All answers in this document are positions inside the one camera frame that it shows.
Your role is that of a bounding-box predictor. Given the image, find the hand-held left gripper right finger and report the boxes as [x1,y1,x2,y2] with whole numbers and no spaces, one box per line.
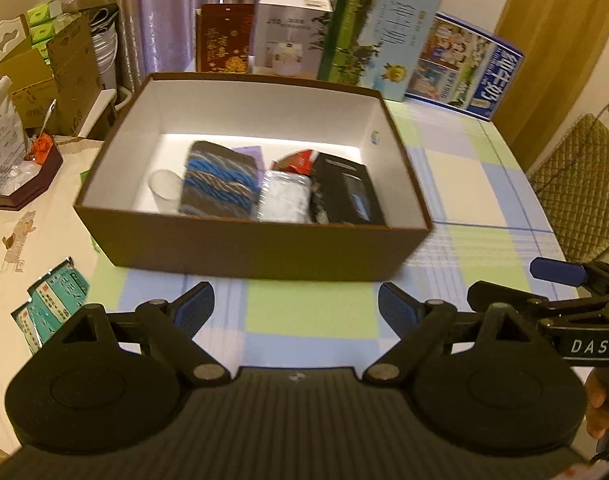
[362,282,540,386]

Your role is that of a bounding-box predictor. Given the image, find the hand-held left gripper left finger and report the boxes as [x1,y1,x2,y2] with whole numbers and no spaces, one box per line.
[59,281,231,387]

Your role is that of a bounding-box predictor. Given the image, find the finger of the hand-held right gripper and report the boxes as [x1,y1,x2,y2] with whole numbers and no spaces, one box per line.
[467,281,540,321]
[531,258,588,286]

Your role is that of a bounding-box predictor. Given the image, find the brown cardboard box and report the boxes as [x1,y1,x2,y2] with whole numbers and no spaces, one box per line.
[73,72,433,282]

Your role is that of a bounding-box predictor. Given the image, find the translucent plastic cup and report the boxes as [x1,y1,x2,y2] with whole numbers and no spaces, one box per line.
[148,169,185,213]

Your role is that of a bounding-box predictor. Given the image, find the black shaver box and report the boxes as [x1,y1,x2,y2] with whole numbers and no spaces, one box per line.
[309,152,388,226]

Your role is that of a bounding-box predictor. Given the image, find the purple small packet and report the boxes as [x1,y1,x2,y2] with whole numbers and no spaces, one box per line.
[234,145,263,171]

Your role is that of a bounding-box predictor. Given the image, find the red snack packet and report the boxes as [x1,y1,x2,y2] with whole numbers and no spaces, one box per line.
[270,150,319,177]

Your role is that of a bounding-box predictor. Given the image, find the person's right hand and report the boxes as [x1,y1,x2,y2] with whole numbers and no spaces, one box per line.
[585,372,609,441]

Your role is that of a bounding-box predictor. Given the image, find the chair with quilted cover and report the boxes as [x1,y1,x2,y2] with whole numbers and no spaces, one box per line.
[527,112,609,263]

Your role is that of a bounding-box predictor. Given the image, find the checked tablecloth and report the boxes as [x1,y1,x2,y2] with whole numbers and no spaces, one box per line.
[82,95,585,376]

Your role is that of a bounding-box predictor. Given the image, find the teal medicine sachet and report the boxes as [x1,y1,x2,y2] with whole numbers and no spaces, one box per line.
[27,258,90,323]
[12,300,58,357]

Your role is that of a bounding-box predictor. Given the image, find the beige printed tablecloth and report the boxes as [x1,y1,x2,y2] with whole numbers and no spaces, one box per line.
[0,130,150,456]

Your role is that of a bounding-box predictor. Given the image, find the dark red tray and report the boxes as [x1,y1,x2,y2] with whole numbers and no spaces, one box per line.
[0,142,64,211]

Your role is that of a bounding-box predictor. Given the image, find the blue milk carton box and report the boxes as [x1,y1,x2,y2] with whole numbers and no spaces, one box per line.
[405,12,525,122]

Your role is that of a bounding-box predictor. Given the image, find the white plastic bag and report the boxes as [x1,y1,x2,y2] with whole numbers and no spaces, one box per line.
[0,76,28,183]

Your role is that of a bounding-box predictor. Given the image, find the open cardboard carton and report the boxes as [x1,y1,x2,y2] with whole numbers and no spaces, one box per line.
[0,12,102,136]

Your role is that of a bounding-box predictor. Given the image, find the red gift box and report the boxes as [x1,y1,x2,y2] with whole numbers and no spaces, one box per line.
[194,3,255,75]

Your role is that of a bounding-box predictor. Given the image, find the stack of white bowls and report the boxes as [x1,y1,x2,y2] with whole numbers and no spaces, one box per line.
[91,5,120,93]

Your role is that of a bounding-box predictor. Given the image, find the green milk carton box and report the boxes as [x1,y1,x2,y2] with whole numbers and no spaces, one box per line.
[317,0,443,103]

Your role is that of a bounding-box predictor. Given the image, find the white appliance box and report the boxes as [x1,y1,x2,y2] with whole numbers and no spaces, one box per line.
[249,0,334,80]

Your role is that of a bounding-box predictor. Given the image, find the purple curtain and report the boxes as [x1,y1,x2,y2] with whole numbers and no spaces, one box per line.
[47,0,455,96]

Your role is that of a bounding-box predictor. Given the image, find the green tissue packs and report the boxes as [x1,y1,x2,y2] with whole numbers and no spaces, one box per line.
[27,0,68,61]

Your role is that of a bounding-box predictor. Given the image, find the white carved chair back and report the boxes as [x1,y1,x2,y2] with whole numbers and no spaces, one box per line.
[0,15,30,92]

